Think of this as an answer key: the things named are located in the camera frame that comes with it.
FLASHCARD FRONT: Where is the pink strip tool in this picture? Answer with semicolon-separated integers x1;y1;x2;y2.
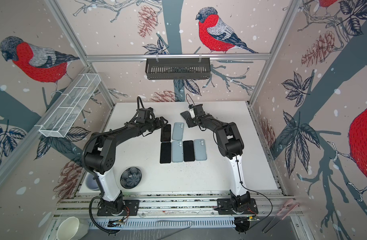
276;203;299;220

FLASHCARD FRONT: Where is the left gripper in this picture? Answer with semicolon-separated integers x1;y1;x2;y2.
145;116;168;132

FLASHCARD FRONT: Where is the dark flower-shaped dish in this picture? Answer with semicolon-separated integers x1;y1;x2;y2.
120;167;142;189

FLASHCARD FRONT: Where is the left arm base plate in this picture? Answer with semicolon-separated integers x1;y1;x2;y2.
97;200;140;217

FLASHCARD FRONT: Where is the lavender cup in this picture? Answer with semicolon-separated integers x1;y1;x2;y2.
85;173;99;191

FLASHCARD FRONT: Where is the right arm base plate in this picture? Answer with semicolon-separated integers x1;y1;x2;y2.
214;198;259;215

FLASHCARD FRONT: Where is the white bowl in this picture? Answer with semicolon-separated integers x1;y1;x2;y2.
56;217;89;240

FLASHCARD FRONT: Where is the black wall basket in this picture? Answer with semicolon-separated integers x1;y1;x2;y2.
145;58;211;80

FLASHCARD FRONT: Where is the white mesh wall basket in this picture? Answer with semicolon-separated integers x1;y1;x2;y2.
39;73;101;138

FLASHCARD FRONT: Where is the black phone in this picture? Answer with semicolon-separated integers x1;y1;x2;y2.
183;141;195;162
159;142;171;164
160;124;171;143
180;111;192;122

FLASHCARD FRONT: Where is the light blue phone case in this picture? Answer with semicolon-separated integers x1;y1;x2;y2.
171;122;185;141
171;141;184;163
194;139;207;161

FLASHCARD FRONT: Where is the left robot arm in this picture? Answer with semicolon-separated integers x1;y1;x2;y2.
81;108;168;214

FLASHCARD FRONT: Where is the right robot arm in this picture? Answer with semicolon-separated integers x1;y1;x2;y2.
180;104;251;214

